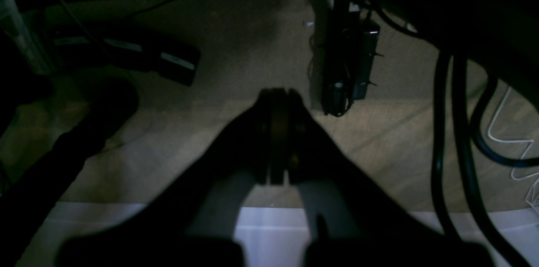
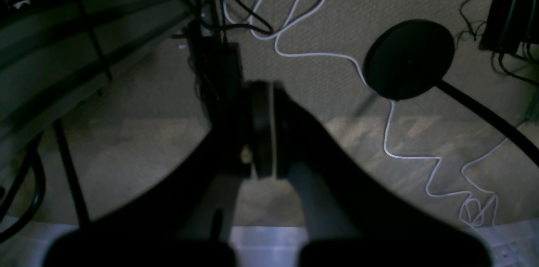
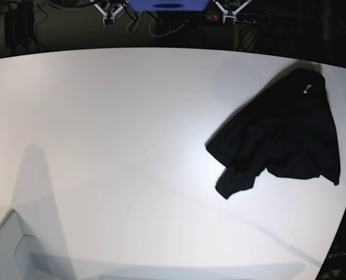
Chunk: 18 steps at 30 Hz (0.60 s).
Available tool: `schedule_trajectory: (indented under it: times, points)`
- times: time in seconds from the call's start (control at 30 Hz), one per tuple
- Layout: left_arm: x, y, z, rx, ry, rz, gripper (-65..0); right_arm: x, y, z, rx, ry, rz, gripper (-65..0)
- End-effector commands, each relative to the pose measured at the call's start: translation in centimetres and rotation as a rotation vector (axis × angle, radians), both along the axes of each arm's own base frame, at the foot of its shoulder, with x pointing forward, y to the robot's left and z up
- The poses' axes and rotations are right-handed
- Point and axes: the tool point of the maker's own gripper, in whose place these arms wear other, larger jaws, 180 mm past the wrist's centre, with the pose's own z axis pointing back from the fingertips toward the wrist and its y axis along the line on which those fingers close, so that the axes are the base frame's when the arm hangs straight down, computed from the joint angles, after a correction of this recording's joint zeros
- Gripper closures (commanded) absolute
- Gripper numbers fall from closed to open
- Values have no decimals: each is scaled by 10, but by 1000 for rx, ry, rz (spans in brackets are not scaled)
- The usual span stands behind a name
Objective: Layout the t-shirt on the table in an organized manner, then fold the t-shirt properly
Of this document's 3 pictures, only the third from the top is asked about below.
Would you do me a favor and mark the black t-shirt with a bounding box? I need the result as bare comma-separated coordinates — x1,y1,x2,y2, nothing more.
206,68,341,198

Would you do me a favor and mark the black device on floor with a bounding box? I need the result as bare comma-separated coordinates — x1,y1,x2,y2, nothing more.
4,1,34,48

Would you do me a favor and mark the blue box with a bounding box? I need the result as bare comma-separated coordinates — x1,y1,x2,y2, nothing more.
127,0,209,12

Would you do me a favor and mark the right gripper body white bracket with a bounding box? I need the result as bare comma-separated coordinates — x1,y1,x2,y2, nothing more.
91,0,125,26

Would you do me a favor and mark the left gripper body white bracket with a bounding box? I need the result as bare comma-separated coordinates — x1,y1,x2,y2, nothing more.
212,0,252,25

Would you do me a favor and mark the white tray corner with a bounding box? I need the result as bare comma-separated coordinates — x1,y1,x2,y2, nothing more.
0,211,76,279

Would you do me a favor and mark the grey looped cable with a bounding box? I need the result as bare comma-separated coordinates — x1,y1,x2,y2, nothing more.
125,11,150,34

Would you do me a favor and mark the black power strip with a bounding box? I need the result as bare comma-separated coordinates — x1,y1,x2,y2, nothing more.
206,11,271,26

